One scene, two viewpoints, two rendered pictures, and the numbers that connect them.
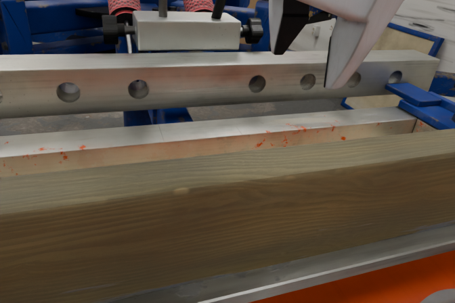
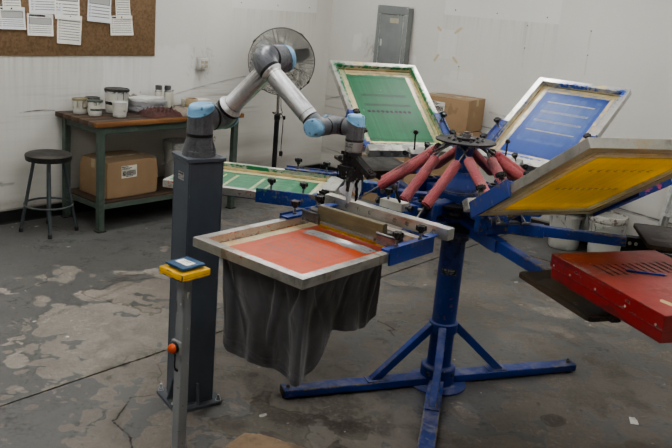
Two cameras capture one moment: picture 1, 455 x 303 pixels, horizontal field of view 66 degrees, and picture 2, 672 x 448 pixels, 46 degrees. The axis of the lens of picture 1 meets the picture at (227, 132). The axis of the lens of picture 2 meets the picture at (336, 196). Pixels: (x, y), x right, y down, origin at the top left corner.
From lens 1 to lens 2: 3.21 m
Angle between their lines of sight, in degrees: 58
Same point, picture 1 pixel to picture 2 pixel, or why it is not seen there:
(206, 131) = not seen: hidden behind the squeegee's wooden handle
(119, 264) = (330, 218)
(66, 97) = (359, 210)
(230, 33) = (399, 206)
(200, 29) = (392, 203)
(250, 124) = not seen: hidden behind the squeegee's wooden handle
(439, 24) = not seen: outside the picture
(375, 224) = (358, 228)
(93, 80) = (362, 207)
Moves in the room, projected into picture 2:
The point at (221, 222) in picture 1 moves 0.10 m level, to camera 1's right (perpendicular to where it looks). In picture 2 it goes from (339, 217) to (351, 223)
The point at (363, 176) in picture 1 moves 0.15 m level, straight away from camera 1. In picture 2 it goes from (355, 218) to (390, 220)
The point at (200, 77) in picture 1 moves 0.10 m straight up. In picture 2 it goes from (382, 213) to (384, 191)
